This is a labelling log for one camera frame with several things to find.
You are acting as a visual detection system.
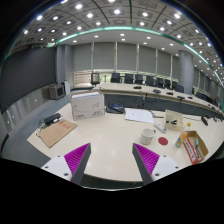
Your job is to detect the black office chair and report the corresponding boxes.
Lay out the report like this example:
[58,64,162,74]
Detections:
[91,73,100,86]
[124,73,133,84]
[135,74,143,85]
[111,73,121,83]
[145,76,154,86]

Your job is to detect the orange drink bottle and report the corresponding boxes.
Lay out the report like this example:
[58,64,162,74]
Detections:
[175,122,191,148]

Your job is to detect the red round coaster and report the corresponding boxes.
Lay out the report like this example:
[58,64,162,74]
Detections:
[158,137,168,146]

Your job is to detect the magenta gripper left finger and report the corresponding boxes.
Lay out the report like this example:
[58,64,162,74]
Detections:
[64,143,91,185]

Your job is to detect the grey crt monitor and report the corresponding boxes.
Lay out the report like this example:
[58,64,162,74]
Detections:
[49,85,65,100]

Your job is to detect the white ceramic mug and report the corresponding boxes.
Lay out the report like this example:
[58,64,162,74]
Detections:
[140,129,156,145]

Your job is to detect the open brown cardboard box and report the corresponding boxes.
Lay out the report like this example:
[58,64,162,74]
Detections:
[183,131,208,165]

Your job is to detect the white cardboard box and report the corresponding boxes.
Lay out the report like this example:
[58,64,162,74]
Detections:
[71,91,105,120]

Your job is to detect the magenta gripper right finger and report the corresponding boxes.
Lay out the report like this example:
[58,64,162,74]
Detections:
[132,143,160,185]

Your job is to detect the black device with cables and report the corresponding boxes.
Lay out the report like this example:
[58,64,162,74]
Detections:
[44,113,61,125]

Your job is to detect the white paper sheets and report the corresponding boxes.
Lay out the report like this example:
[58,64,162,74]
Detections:
[125,108,154,123]

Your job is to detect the small beige cardboard box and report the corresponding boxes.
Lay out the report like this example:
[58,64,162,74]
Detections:
[165,110,184,131]

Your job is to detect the brown paper envelope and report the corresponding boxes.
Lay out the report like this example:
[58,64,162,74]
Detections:
[39,120,77,148]

